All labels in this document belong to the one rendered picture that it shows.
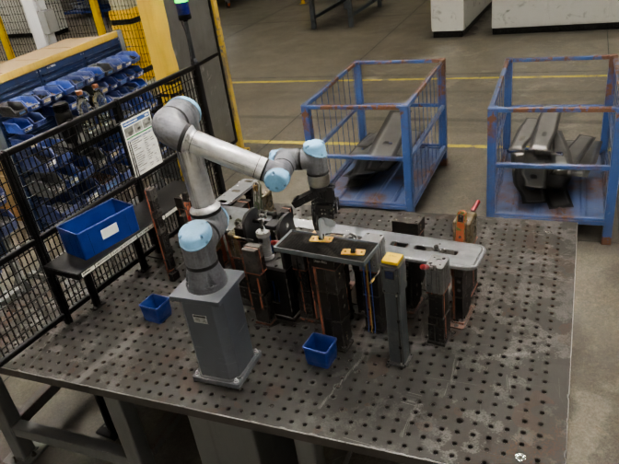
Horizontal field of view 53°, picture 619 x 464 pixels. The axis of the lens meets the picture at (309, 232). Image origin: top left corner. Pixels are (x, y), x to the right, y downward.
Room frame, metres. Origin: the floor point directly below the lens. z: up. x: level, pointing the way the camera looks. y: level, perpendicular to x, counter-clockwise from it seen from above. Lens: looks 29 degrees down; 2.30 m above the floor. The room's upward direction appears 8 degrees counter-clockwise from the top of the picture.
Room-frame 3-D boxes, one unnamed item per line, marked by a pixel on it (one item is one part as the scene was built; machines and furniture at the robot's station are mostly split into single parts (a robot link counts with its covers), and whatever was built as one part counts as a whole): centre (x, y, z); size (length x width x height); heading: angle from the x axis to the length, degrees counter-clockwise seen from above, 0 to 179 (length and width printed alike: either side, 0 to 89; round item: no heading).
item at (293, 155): (1.94, 0.04, 1.51); 0.11 x 0.11 x 0.08; 76
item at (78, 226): (2.51, 0.93, 1.10); 0.30 x 0.17 x 0.13; 138
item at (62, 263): (2.66, 0.83, 1.02); 0.90 x 0.22 x 0.03; 147
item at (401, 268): (1.80, -0.27, 0.92); 0.08 x 0.08 x 0.44; 57
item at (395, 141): (4.71, -0.69, 0.47); 1.20 x 0.80 x 0.95; 153
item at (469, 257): (2.34, -0.06, 1.00); 1.38 x 0.22 x 0.02; 57
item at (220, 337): (1.91, 0.39, 0.90); 0.21 x 0.21 x 0.40; 64
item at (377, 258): (2.03, -0.22, 0.90); 0.13 x 0.10 x 0.41; 147
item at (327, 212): (1.93, -0.06, 1.35); 0.09 x 0.08 x 0.12; 67
